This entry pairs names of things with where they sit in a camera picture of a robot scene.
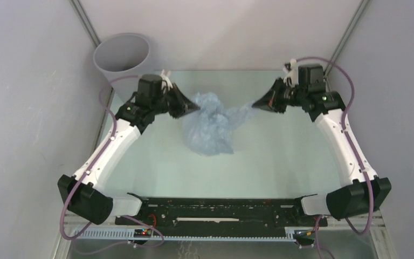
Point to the small electronics board with leds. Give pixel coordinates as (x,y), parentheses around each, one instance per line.
(142,233)

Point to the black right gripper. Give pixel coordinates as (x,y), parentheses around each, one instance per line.
(270,101)

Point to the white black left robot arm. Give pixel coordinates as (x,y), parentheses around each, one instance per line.
(84,192)

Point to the grey plastic trash bin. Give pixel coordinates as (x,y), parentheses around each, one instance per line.
(123,59)

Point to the aluminium frame rail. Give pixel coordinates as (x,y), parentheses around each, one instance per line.
(107,93)
(350,29)

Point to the blue translucent trash bag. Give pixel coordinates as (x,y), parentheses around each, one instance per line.
(209,130)

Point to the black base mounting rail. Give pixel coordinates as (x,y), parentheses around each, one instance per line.
(204,214)

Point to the aluminium frame rail left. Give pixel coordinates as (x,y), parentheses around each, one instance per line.
(107,93)

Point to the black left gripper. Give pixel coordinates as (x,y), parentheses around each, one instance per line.
(183,104)

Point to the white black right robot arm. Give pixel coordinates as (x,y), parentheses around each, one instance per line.
(362,190)

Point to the aluminium frame rail right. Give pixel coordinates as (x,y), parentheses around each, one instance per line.
(350,29)

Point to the white slotted cable duct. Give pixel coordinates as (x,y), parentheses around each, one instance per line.
(270,235)

